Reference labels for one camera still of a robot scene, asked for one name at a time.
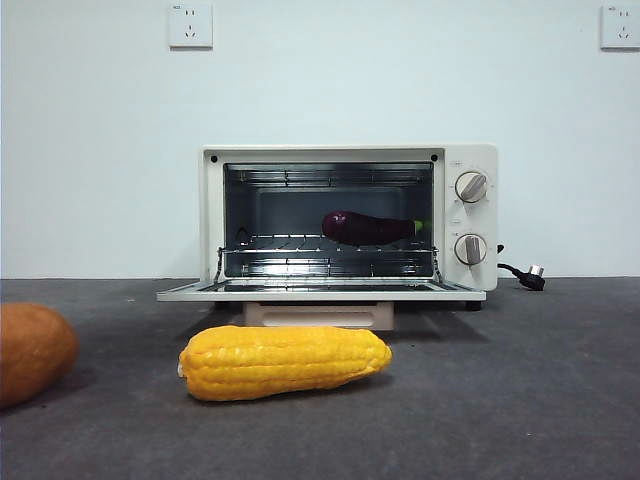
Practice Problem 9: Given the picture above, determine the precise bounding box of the oven door with beige handle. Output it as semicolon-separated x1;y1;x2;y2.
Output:
156;277;487;333

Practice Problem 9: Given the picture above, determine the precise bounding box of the white oven knob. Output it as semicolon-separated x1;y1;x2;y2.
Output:
453;232;489;266
455;171;490;205

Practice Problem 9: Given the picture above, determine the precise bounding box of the white wall socket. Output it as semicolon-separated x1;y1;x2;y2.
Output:
600;4;640;52
168;3;215;51

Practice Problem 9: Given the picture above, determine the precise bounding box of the white Toshiba toaster oven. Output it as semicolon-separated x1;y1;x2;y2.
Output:
201;143;500;314

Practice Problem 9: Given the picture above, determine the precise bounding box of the black power cord with plug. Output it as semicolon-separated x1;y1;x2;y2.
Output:
496;243;547;292

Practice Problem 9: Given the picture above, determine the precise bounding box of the yellow corn cob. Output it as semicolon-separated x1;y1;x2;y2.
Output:
178;324;394;402

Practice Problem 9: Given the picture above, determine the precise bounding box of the purple eggplant with green stem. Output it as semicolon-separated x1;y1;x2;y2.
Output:
321;209;432;247

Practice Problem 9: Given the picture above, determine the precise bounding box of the metal wire oven rack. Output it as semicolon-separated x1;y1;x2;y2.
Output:
214;232;442;287

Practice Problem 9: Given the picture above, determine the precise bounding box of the orange sweet potato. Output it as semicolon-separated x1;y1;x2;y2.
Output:
0;302;81;411

